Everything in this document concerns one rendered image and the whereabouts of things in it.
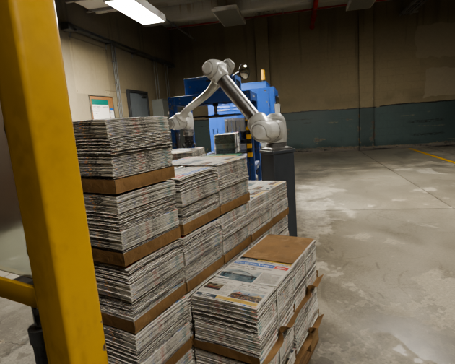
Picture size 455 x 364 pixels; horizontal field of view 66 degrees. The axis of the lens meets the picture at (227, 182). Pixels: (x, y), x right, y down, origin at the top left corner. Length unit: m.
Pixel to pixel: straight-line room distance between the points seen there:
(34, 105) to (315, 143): 10.88
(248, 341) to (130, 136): 0.83
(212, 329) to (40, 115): 1.03
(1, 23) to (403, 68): 11.38
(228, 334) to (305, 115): 10.23
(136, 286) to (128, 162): 0.40
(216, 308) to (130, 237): 0.46
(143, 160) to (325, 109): 10.38
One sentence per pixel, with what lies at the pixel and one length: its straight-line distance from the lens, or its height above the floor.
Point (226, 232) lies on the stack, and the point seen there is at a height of 0.75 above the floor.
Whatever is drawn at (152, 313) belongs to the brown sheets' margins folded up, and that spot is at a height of 0.63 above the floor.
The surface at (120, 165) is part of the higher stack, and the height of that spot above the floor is 1.15.
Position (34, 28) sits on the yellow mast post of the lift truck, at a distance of 0.76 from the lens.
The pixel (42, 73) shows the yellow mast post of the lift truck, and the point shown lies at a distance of 0.75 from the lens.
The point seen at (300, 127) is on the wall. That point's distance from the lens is 11.36.
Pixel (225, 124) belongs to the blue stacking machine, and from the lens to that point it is 6.33.
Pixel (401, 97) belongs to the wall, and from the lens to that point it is 11.74.
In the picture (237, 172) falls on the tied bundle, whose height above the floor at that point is 1.00.
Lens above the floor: 1.26
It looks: 10 degrees down
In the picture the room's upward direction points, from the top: 4 degrees counter-clockwise
